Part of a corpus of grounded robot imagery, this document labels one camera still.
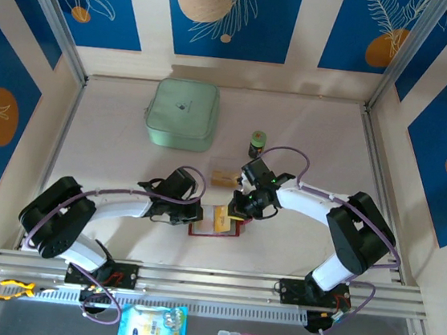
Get red card holder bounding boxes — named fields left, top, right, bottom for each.
left=187, top=202, right=246, bottom=243

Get yellow credit card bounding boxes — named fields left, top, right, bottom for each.
left=210, top=204, right=234, bottom=235

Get clear acrylic card tray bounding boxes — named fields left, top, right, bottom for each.
left=207, top=153, right=246, bottom=190

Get small green-lid dark bottle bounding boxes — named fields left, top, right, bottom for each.
left=246, top=129, right=270, bottom=161

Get mint green zip pouch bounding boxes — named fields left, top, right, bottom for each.
left=140, top=75, right=222, bottom=154

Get blue white snack packet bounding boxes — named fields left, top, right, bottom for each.
left=116, top=299, right=190, bottom=335

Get aluminium mounting rail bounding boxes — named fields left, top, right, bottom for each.
left=0, top=239, right=433, bottom=328

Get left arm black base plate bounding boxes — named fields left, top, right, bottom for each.
left=63, top=255, right=142, bottom=292

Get grey slotted cable duct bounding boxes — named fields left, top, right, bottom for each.
left=30, top=279, right=310, bottom=328

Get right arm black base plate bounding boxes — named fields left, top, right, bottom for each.
left=276, top=276, right=355, bottom=313

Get aluminium side rail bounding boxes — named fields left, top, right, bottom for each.
left=15, top=72, right=88, bottom=256
left=342, top=104, right=425, bottom=286

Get yellow-handled pliers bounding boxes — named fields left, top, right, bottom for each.
left=0, top=277, right=60, bottom=308

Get aluminium frame post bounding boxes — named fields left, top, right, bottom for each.
left=4, top=0, right=99, bottom=85
left=365, top=0, right=447, bottom=117

